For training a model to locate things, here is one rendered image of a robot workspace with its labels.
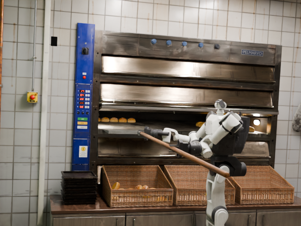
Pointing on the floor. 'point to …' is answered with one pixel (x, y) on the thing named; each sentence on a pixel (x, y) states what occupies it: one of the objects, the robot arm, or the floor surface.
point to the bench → (170, 214)
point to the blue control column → (84, 65)
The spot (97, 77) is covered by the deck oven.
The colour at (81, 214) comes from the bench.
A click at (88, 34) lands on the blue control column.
